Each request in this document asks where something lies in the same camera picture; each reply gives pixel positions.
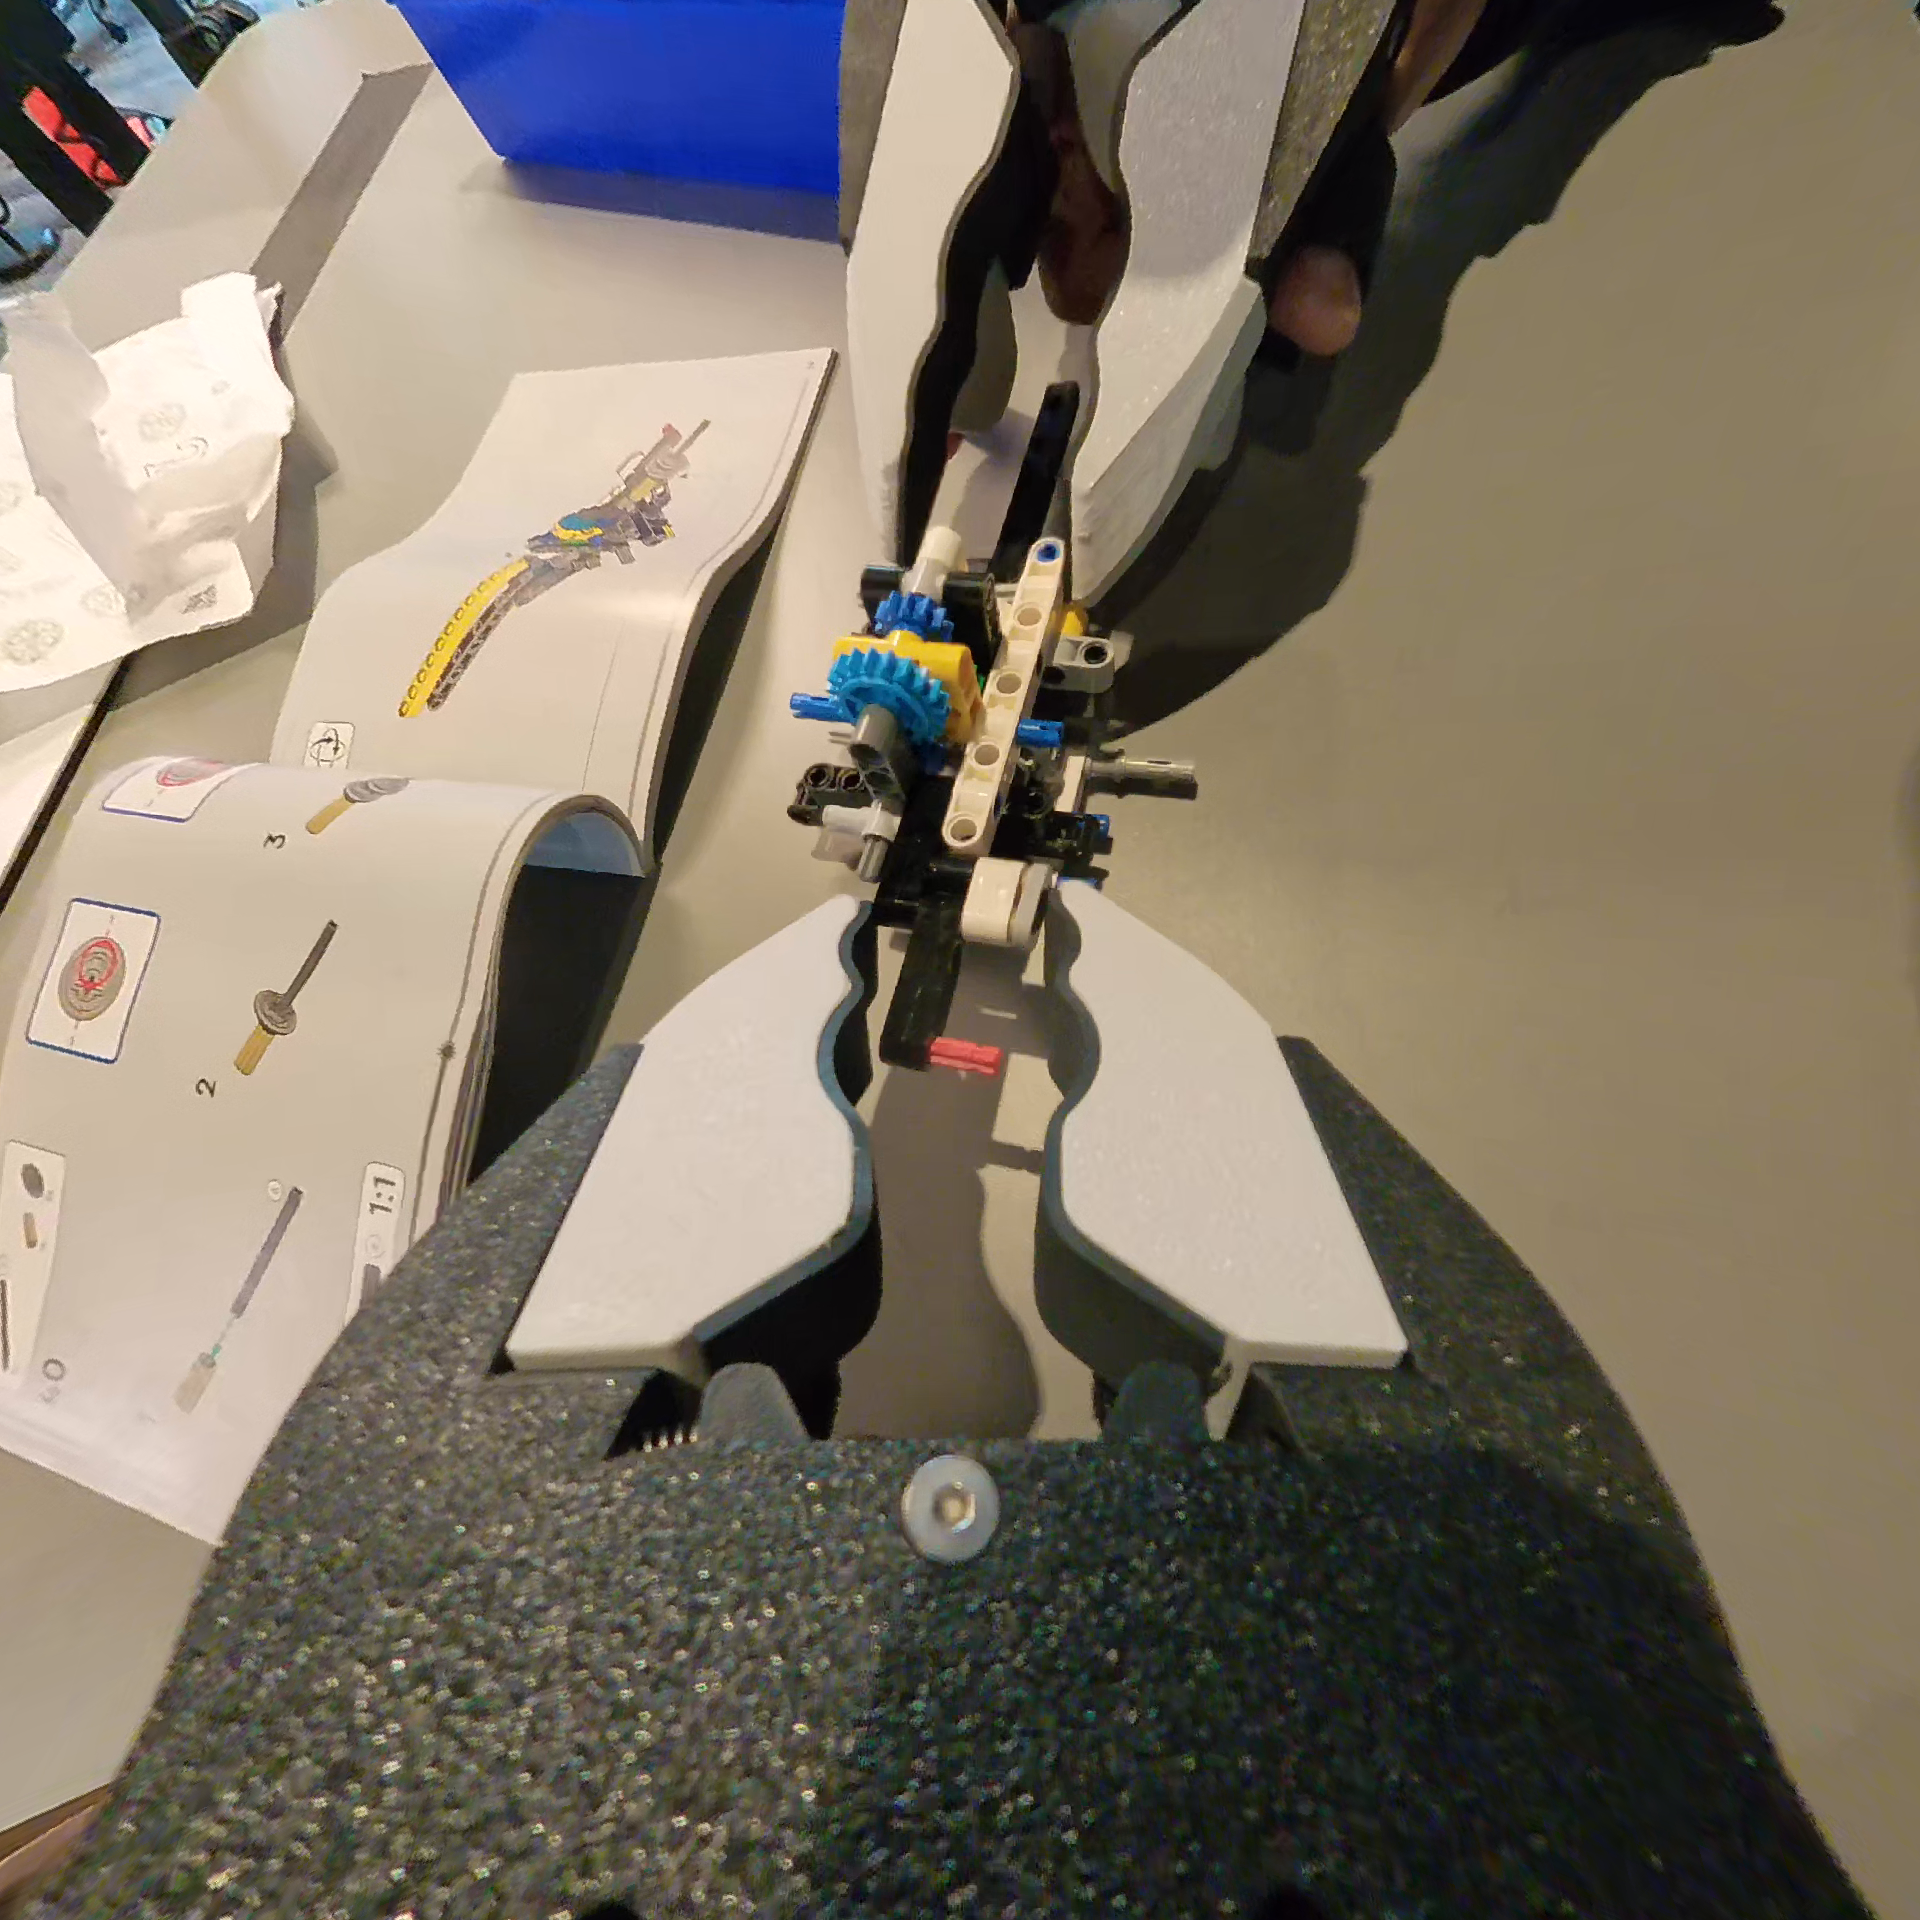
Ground partly built lego model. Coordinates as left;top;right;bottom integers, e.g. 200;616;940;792
786;383;1203;1075

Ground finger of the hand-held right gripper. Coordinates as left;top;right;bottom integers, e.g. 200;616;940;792
843;0;1037;561
1066;0;1309;607

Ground lego instruction booklet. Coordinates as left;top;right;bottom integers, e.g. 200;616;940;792
0;347;838;1551

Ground orange traffic cone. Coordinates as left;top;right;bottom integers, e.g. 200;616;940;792
18;87;155;194

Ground crumpled white paper bag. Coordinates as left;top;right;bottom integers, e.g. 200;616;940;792
0;270;296;697

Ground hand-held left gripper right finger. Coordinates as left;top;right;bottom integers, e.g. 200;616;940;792
1035;884;1413;1375

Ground blue plastic bin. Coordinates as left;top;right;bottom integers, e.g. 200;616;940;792
403;0;854;196

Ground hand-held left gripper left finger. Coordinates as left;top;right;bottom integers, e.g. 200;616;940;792
502;902;879;1375

